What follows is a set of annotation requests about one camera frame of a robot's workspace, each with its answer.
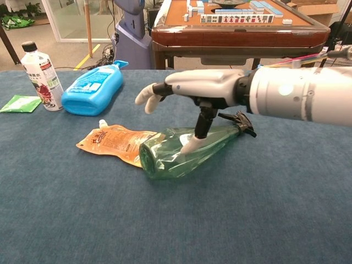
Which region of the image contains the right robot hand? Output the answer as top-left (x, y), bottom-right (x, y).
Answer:
top-left (134, 68), bottom-right (251, 155)

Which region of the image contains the green transparent spray bottle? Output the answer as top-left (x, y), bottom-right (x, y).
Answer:
top-left (139, 111), bottom-right (257, 181)

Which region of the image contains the blue detergent pump bottle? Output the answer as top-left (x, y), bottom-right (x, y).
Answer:
top-left (60, 60), bottom-right (129, 117)

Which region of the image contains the white drink bottle black cap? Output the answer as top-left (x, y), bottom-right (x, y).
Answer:
top-left (20, 41), bottom-right (64, 112)

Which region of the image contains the brown mahjong table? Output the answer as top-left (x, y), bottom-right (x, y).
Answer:
top-left (151, 0), bottom-right (331, 70)

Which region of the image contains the orange spout pouch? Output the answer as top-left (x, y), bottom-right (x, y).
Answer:
top-left (75, 119), bottom-right (159, 168)

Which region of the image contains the wooden pole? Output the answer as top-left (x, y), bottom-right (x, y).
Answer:
top-left (84, 0), bottom-right (94, 58)

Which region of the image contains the brown cardboard box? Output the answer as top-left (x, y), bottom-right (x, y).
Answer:
top-left (291, 0), bottom-right (340, 27)

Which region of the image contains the black tripod stand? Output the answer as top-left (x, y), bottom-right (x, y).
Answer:
top-left (318, 0), bottom-right (352, 69)

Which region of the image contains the blue felt table cloth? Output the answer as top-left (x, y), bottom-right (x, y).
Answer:
top-left (0, 69), bottom-right (352, 264)

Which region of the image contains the green sachet packet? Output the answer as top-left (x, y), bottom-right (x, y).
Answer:
top-left (0, 95), bottom-right (42, 114)

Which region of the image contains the green bag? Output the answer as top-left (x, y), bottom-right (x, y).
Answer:
top-left (1, 15), bottom-right (35, 30)

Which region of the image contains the black slanted leg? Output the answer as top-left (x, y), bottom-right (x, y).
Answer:
top-left (0, 26), bottom-right (21, 66)

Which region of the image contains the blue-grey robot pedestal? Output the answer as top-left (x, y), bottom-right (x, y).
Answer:
top-left (111, 0), bottom-right (153, 70)

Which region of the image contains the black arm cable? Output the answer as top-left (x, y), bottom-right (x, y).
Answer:
top-left (271, 46), bottom-right (352, 69)

